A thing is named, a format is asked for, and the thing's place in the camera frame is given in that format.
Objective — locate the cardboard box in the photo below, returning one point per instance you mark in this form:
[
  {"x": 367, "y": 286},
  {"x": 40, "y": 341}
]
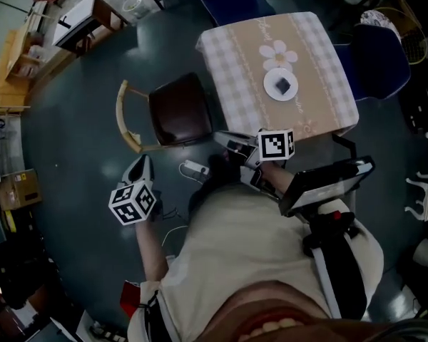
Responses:
[{"x": 19, "y": 189}]

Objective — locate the black mount with red button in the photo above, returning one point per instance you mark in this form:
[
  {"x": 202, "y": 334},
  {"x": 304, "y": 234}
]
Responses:
[{"x": 330, "y": 233}]

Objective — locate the floral round cushion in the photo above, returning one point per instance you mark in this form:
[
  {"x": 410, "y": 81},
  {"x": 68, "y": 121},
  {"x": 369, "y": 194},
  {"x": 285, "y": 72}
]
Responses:
[{"x": 374, "y": 20}]

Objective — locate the small dark square item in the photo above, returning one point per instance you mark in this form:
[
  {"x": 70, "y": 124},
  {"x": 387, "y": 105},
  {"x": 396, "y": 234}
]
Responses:
[{"x": 282, "y": 85}]

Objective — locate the person's right forearm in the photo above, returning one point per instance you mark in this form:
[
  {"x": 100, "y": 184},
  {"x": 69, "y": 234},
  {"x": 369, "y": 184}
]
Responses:
[{"x": 280, "y": 180}]

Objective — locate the white round plate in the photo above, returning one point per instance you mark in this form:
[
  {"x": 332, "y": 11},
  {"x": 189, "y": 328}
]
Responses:
[{"x": 268, "y": 87}]

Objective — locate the black flat device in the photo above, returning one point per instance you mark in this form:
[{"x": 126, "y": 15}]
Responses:
[{"x": 324, "y": 187}]

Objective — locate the light wooden desk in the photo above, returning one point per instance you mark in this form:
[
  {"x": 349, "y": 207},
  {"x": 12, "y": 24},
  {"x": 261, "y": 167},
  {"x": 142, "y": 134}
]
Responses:
[{"x": 14, "y": 77}]

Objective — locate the person's torso in white shirt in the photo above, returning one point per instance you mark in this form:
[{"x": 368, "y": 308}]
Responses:
[{"x": 242, "y": 248}]

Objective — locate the white power strip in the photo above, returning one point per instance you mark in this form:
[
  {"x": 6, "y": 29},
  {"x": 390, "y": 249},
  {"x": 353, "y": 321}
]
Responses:
[{"x": 196, "y": 167}]

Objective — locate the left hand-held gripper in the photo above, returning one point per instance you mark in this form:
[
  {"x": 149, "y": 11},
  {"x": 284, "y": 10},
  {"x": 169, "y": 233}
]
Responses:
[{"x": 132, "y": 201}]

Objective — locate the person's black shoe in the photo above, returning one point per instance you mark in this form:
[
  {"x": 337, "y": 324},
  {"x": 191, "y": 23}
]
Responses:
[{"x": 217, "y": 162}]

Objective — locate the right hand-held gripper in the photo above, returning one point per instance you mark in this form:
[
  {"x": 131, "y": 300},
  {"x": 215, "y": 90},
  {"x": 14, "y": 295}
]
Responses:
[{"x": 274, "y": 144}]

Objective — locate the person's left forearm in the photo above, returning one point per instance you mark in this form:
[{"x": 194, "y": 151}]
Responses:
[{"x": 151, "y": 251}]

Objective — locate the table with checked tablecloth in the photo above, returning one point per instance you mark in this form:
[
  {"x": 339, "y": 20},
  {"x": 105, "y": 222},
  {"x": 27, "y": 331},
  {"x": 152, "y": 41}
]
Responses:
[{"x": 235, "y": 84}]

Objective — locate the dark seat wooden chair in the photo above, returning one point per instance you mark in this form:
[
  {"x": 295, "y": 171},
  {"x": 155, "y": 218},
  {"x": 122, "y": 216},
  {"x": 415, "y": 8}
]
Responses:
[{"x": 182, "y": 112}]

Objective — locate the red armchair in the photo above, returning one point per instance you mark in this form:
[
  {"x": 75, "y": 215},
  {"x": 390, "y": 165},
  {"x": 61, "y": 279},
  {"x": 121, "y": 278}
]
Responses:
[{"x": 128, "y": 298}]

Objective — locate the white waste bin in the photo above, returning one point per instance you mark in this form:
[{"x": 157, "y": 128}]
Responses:
[{"x": 135, "y": 2}]

